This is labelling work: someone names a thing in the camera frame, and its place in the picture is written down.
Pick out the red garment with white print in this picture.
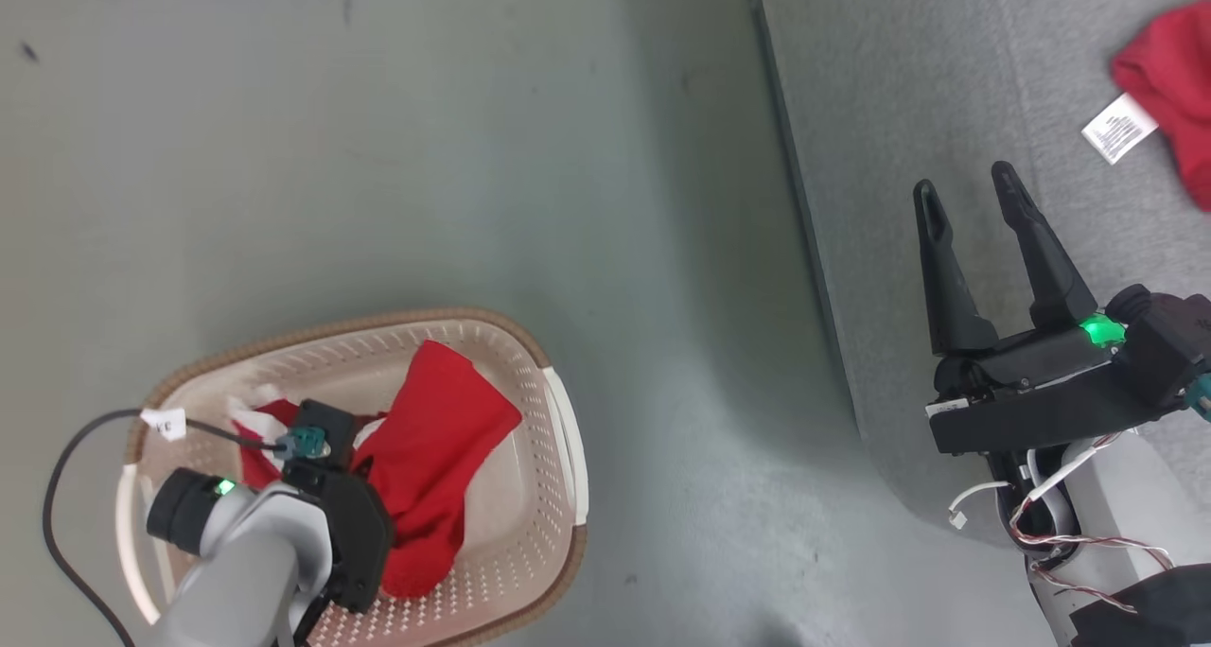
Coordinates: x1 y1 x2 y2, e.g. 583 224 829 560
232 340 523 599

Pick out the beige perforated laundry basket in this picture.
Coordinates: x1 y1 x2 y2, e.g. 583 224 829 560
115 308 589 647

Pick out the multicoloured wire bundle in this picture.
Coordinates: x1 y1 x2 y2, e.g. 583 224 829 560
1008 434 1176 616

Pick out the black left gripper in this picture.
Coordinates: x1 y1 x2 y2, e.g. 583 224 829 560
282 460 395 616

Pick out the white wire with connector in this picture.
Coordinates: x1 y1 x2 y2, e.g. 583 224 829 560
949 481 1013 532

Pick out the grey fabric sofa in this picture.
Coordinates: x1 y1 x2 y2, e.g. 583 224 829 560
752 0 1211 647

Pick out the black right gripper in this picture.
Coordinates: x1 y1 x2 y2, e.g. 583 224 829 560
913 161 1169 454

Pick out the white cable tag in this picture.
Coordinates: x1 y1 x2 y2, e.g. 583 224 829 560
140 408 187 442

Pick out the red garment with white label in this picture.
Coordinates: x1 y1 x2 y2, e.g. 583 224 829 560
1081 0 1211 213

